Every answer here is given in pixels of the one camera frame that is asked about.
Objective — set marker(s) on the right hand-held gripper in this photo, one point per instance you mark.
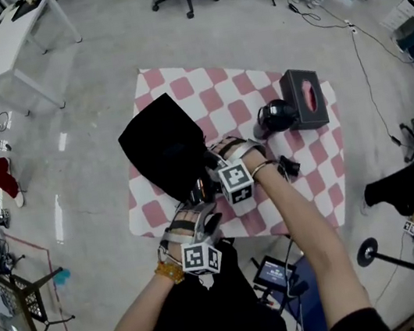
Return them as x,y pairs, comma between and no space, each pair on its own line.
237,181

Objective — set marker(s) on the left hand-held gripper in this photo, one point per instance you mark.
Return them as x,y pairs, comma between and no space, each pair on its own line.
199,259

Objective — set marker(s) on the person's left forearm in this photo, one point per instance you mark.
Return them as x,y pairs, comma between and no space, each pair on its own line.
139,323

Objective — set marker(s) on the person's right forearm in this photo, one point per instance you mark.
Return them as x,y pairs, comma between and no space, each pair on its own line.
316,244

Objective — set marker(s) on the small black plastic part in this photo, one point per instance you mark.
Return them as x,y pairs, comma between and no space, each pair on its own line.
290,167

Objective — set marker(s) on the person's left hand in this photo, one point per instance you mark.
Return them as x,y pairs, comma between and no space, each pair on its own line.
189,223

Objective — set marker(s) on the person's right hand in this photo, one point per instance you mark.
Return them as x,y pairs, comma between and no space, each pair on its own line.
257,159

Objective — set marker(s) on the thin metal bangle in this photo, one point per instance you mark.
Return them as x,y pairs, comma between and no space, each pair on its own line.
261,169

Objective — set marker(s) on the pink white checkered tablecloth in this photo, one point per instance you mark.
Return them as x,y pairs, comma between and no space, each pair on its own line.
226,94

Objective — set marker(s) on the small black monitor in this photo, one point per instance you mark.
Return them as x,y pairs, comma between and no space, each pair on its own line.
275,273

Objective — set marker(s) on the person's black clothing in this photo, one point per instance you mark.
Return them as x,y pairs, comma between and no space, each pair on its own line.
210,318

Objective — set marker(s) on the black tissue box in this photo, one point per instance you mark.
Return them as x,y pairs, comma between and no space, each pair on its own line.
301,116

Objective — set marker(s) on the blue chair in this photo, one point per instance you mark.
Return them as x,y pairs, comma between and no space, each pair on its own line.
308,309

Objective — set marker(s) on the black round-base stand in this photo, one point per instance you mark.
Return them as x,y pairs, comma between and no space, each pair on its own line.
367,251

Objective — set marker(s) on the small cyan object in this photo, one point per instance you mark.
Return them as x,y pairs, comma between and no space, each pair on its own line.
60,275

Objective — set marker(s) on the white power strip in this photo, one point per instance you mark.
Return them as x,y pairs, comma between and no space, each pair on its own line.
351,26

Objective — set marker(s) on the black lattice side table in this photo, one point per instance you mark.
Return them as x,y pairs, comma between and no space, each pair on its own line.
29,295

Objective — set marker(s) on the white table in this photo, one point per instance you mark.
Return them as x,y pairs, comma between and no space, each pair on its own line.
12,48

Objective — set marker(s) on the black tray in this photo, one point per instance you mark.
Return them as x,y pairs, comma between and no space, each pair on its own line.
26,8

